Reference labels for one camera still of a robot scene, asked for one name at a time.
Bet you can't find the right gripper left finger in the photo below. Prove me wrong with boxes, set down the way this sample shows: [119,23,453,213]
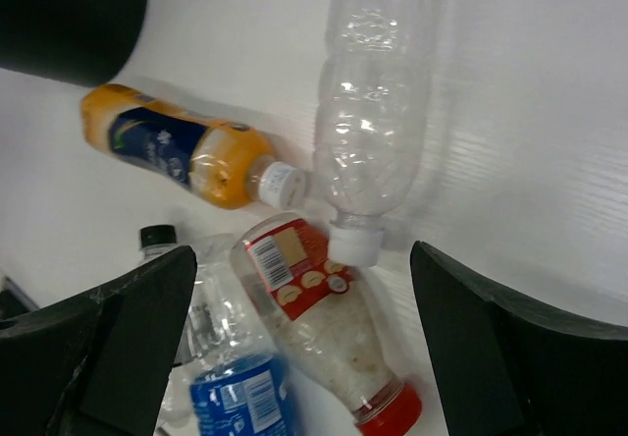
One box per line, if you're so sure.
[1,245,197,435]

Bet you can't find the clear bottle white cap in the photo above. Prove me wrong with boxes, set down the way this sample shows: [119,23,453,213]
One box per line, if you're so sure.
[313,0,433,267]

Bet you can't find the orange tea bottle blue label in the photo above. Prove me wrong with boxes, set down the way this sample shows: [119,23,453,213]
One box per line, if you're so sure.
[80,83,307,211]

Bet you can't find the clear bottle red cap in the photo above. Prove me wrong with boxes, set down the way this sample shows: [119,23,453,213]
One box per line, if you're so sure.
[231,212,422,435]

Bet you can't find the black cylindrical bin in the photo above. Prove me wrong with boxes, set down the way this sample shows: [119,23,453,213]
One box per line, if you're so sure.
[1,0,148,86]

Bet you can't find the clear bottle blue label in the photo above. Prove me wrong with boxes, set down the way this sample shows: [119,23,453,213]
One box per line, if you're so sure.
[171,234,303,435]

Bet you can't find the clear bottle black cap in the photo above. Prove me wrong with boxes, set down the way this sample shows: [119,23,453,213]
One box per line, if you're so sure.
[139,224,178,262]

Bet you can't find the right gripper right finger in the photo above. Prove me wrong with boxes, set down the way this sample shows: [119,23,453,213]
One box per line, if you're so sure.
[410,242,627,435]

